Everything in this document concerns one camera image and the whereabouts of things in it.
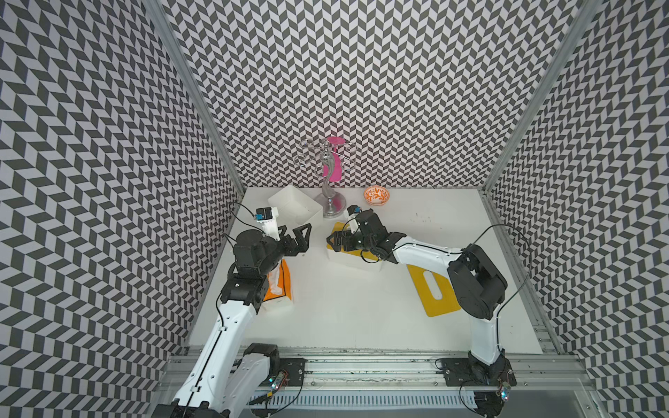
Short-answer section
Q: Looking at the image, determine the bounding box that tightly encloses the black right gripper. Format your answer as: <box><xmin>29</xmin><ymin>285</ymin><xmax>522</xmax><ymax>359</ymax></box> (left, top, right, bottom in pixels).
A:
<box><xmin>326</xmin><ymin>228</ymin><xmax>376</xmax><ymax>251</ymax></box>

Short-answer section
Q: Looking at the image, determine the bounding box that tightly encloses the white plastic box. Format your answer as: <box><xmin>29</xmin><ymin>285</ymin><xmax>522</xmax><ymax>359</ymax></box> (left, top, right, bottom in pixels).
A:
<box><xmin>327</xmin><ymin>246</ymin><xmax>383</xmax><ymax>272</ymax></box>
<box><xmin>268</xmin><ymin>186</ymin><xmax>323</xmax><ymax>228</ymax></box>

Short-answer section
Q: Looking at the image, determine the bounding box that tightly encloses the orange tissue pack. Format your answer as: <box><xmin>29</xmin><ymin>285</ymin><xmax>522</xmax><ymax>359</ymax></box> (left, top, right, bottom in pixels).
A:
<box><xmin>261</xmin><ymin>260</ymin><xmax>294</xmax><ymax>312</ymax></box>

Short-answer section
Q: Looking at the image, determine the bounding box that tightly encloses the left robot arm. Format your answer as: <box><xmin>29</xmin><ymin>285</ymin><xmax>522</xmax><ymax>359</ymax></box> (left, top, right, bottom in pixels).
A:
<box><xmin>152</xmin><ymin>223</ymin><xmax>312</xmax><ymax>417</ymax></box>

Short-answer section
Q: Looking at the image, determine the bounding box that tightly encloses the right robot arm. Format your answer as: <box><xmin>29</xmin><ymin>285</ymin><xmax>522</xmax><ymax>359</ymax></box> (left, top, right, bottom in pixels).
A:
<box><xmin>327</xmin><ymin>206</ymin><xmax>517</xmax><ymax>388</ymax></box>

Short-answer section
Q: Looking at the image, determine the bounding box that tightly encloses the orange patterned ceramic bowl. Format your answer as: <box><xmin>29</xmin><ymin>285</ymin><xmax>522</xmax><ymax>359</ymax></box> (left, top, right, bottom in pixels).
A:
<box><xmin>363</xmin><ymin>186</ymin><xmax>390</xmax><ymax>207</ymax></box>

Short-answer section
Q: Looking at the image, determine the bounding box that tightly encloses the chrome jewelry stand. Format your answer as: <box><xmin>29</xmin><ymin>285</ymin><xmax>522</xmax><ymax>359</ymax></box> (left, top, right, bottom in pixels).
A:
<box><xmin>296</xmin><ymin>136</ymin><xmax>347</xmax><ymax>219</ymax></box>

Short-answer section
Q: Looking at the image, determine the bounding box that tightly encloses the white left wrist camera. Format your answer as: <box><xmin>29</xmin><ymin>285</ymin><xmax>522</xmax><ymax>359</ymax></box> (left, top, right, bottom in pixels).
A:
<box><xmin>255</xmin><ymin>207</ymin><xmax>280</xmax><ymax>241</ymax></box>

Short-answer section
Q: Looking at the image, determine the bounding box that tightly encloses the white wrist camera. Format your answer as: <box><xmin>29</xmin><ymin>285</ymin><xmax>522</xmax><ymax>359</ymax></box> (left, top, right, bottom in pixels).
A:
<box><xmin>255</xmin><ymin>207</ymin><xmax>280</xmax><ymax>241</ymax></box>
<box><xmin>345</xmin><ymin>205</ymin><xmax>362</xmax><ymax>233</ymax></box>

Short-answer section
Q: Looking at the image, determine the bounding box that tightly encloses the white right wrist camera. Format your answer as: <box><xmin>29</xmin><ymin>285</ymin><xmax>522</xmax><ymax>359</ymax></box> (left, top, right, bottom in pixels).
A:
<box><xmin>345</xmin><ymin>205</ymin><xmax>362</xmax><ymax>233</ymax></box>

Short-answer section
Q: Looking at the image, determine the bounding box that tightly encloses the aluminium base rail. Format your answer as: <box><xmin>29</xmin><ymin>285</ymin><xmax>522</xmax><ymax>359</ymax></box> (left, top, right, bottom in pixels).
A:
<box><xmin>151</xmin><ymin>344</ymin><xmax>607</xmax><ymax>418</ymax></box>

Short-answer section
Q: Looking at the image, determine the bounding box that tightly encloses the aluminium corner post left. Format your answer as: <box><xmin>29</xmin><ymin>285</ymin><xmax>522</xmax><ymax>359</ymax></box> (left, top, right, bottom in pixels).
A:
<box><xmin>143</xmin><ymin>0</ymin><xmax>246</xmax><ymax>195</ymax></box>

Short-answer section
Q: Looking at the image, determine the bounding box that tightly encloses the aluminium corner post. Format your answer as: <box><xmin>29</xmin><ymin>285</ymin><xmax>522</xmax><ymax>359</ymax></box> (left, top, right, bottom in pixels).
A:
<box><xmin>482</xmin><ymin>0</ymin><xmax>603</xmax><ymax>194</ymax></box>
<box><xmin>143</xmin><ymin>0</ymin><xmax>246</xmax><ymax>195</ymax></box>

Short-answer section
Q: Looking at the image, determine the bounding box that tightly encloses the aluminium corner post right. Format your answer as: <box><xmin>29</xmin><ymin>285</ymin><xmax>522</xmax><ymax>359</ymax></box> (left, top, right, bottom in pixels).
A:
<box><xmin>482</xmin><ymin>0</ymin><xmax>603</xmax><ymax>194</ymax></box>

